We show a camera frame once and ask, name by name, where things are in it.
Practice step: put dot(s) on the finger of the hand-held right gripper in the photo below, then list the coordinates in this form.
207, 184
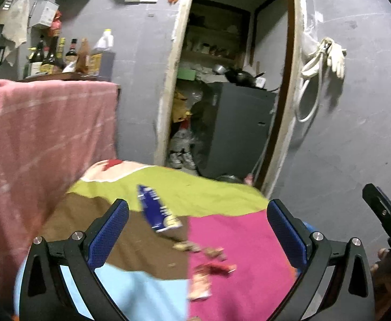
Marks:
389, 217

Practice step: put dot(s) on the black wok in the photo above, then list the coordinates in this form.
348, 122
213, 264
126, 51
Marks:
242, 77

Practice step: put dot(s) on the small white appliance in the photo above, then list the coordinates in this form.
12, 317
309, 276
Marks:
261, 83

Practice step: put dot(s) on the orange brown sauce bottle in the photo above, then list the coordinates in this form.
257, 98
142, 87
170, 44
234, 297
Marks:
82, 58

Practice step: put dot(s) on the yellow bag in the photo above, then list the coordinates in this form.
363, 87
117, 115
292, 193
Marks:
180, 107

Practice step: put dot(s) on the beige hanging rag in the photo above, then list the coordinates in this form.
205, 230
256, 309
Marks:
16, 23

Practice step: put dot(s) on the yellow slim bottle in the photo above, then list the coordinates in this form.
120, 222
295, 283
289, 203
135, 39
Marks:
62, 48

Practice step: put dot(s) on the red hanging bag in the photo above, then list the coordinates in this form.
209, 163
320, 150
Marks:
56, 23

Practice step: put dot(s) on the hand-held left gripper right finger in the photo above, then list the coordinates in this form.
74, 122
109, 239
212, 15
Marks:
284, 234

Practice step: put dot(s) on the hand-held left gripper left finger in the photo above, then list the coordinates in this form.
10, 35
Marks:
106, 237

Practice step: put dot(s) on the brown nutshell pieces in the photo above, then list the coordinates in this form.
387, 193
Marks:
195, 249

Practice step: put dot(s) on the wooden door frame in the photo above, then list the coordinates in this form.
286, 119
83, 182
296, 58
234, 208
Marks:
168, 90

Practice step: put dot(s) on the dark bottle with yellow label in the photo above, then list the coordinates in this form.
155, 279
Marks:
51, 62

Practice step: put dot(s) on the dark bottle with white label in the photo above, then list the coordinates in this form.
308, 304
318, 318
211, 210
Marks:
34, 63

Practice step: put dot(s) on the green box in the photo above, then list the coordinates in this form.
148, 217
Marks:
186, 73

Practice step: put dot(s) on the pink bottle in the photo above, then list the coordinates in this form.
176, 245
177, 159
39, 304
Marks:
249, 178

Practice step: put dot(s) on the blue foil packet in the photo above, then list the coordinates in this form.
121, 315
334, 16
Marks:
155, 207

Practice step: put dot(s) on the pink checked cloth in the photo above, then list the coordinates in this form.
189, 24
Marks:
41, 133

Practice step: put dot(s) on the multicolour patchwork blanket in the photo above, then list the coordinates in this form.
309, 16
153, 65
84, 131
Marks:
235, 234

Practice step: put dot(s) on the white rubber glove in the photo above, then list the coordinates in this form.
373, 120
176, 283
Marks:
336, 57

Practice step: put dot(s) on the person's right hand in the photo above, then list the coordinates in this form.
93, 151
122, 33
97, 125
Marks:
382, 257

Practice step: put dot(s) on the grey cabinet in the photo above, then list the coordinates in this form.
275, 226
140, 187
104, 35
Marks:
239, 127

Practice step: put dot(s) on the red wrapper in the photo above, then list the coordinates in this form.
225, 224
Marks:
218, 269

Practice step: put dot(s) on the metal pot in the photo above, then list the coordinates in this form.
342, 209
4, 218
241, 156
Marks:
230, 179

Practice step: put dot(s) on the dark soy sauce bottle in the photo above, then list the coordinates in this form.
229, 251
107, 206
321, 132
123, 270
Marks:
71, 55

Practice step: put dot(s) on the wooden board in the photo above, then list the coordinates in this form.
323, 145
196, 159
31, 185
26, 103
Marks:
65, 77

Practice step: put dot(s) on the white wall box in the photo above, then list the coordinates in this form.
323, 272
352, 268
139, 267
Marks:
44, 13

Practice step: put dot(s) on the pink white wrapper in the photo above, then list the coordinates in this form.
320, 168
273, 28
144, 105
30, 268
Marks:
200, 286

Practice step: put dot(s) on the blue plastic bucket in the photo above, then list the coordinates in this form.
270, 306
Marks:
308, 226

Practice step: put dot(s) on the large oil jug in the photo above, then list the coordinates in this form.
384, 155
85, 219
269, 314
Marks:
103, 60

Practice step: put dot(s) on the wooden shelf unit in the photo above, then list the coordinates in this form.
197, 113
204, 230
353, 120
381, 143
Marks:
215, 36

